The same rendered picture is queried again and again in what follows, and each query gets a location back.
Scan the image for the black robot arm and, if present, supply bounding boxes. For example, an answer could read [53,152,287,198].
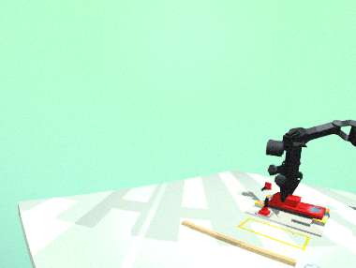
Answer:
[265,119,356,176]

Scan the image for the tan flat bar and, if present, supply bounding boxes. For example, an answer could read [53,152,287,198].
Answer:
[182,220,297,267]

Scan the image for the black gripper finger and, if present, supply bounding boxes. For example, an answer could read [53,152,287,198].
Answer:
[276,183,292,202]
[290,180,301,195]

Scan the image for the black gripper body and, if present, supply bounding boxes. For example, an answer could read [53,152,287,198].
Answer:
[274,158,303,186]

